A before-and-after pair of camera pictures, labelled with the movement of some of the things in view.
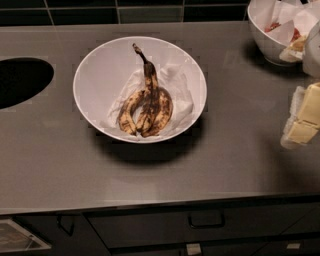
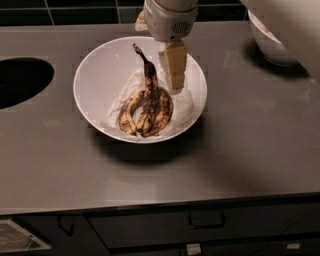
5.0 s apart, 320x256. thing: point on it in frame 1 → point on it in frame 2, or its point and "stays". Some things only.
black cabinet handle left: x=60 y=225 stays
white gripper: x=313 y=53 → x=165 y=25
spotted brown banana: x=150 y=101 stays
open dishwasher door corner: x=14 y=238 stays
